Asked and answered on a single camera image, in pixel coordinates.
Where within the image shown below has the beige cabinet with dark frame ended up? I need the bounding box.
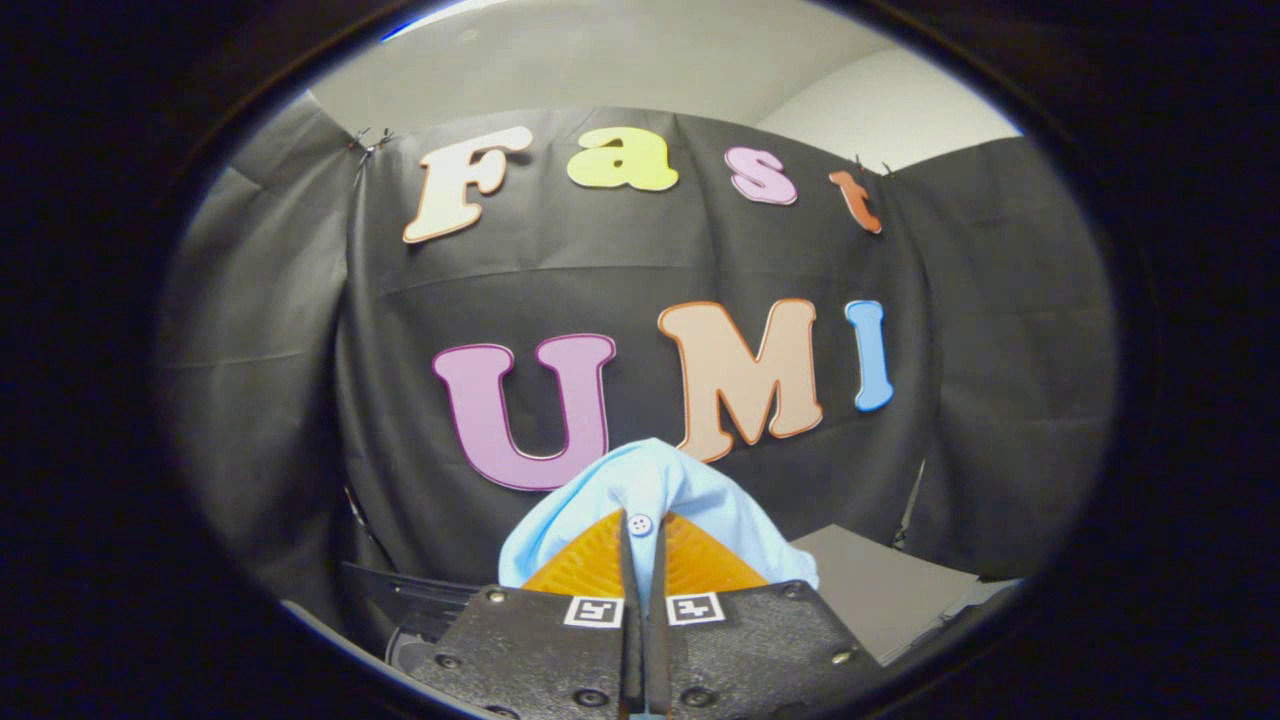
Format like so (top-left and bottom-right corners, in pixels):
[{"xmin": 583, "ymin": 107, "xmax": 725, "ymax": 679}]
[{"xmin": 790, "ymin": 525, "xmax": 1021, "ymax": 666}]

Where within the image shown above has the grey washing machine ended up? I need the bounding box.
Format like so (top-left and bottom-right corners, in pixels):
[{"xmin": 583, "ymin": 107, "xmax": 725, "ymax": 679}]
[{"xmin": 385, "ymin": 625, "xmax": 451, "ymax": 676}]

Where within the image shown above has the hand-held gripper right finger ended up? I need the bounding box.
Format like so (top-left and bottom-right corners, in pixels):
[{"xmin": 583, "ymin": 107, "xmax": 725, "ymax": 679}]
[{"xmin": 645, "ymin": 512, "xmax": 886, "ymax": 720}]

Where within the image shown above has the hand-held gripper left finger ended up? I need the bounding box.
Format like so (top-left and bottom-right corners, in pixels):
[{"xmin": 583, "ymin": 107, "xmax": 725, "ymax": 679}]
[{"xmin": 410, "ymin": 510, "xmax": 646, "ymax": 720}]

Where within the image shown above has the light blue shirt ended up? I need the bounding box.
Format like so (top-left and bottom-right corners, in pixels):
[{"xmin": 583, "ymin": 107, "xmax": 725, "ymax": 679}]
[{"xmin": 498, "ymin": 438, "xmax": 821, "ymax": 601}]

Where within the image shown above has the black backdrop cloth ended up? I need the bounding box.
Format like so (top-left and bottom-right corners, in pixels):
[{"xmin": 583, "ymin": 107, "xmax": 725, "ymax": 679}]
[{"xmin": 160, "ymin": 95, "xmax": 1119, "ymax": 611}]

